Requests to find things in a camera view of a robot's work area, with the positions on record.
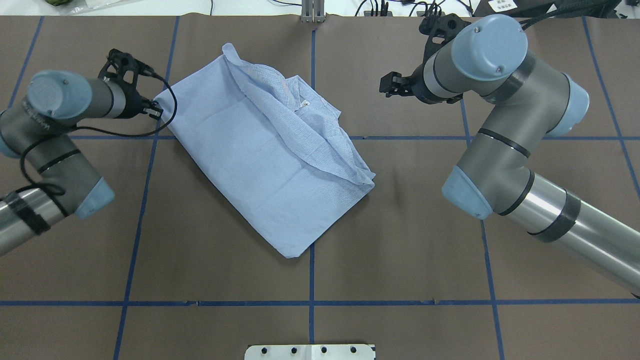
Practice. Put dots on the white mounting plate with bolts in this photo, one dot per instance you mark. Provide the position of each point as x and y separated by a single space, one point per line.
347 351

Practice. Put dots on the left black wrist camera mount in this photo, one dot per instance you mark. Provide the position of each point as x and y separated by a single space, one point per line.
123 69

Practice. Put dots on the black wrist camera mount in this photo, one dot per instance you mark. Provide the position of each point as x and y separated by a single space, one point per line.
440 30
123 69

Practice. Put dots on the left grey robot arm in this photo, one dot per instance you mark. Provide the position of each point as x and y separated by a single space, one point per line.
61 181

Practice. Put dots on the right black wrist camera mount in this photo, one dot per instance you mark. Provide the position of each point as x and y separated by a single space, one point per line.
440 30

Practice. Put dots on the light blue striped shirt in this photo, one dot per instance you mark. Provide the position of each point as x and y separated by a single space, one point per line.
271 145

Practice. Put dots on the green folded cloth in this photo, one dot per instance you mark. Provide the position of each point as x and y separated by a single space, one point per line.
57 3

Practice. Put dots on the clear plastic MINI bag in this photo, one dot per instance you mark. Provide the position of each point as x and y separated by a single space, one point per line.
84 6

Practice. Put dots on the grey orange connector hub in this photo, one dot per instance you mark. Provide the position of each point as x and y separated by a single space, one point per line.
431 8
378 9

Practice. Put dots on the grey metal bracket post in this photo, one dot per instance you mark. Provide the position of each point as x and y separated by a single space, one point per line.
313 11

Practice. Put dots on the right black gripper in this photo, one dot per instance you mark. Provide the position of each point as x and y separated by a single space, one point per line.
416 86

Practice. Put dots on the black box with white label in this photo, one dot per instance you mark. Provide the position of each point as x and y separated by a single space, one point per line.
513 8

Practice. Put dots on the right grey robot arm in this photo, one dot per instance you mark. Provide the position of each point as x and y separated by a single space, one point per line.
531 100

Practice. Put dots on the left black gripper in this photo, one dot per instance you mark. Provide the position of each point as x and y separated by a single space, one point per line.
131 104

